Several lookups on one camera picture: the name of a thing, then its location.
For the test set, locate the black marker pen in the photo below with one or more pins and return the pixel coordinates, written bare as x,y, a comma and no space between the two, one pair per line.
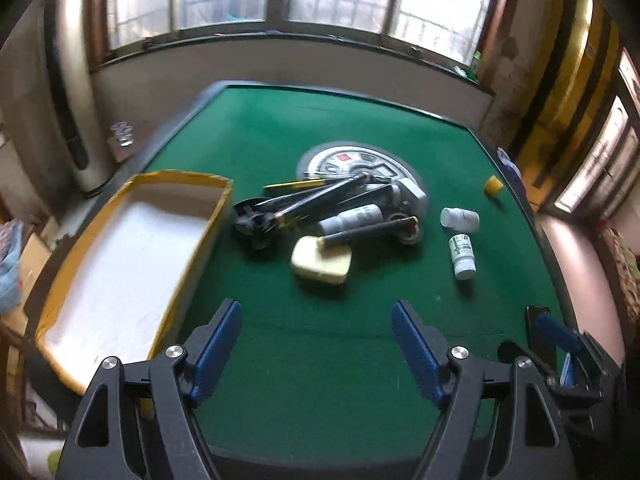
325,195

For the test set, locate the brown tape roll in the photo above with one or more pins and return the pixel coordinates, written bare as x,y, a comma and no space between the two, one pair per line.
407,232

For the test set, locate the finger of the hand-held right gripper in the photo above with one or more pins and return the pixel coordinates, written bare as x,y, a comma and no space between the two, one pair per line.
566,367
555,332

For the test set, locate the white bottle with green label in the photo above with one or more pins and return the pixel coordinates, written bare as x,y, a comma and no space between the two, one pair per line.
462,255

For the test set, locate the clear glass cups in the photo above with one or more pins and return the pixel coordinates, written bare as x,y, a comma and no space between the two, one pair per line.
121,132

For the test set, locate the white foam liner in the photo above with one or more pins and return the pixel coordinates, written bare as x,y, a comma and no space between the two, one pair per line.
115,260

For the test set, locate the gold pen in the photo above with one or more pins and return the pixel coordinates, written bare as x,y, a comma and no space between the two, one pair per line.
287,186

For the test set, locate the yellow cap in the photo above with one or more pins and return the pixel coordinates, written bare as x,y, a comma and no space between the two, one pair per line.
493,186

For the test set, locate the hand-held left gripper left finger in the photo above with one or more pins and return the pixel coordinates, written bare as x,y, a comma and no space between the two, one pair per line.
215,355

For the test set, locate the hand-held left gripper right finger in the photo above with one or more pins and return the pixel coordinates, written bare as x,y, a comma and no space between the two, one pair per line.
417,357

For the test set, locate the floral and blue cloth bundle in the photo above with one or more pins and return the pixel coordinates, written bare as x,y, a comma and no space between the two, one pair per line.
10,280

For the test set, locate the yellow black door frame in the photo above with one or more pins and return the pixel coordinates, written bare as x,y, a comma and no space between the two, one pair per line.
560,85

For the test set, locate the cream plastic case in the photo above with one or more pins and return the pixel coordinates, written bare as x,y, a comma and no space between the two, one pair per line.
320,260

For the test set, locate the brown side table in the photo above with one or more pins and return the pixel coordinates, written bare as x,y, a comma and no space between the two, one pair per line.
145,135

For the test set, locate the round table control panel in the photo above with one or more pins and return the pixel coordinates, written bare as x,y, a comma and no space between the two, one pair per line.
345,157

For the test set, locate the yellow cardboard box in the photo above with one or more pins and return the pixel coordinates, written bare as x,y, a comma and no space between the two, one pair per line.
220,205

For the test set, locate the floral cushion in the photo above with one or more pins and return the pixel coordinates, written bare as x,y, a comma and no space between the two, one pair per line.
622,265

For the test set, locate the white plug adapter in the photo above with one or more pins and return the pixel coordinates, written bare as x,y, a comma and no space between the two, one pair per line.
410,192

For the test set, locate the white pill bottle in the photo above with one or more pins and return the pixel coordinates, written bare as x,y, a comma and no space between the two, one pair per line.
457,218

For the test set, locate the standing air conditioner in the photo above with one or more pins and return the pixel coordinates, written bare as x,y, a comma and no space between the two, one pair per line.
75,85

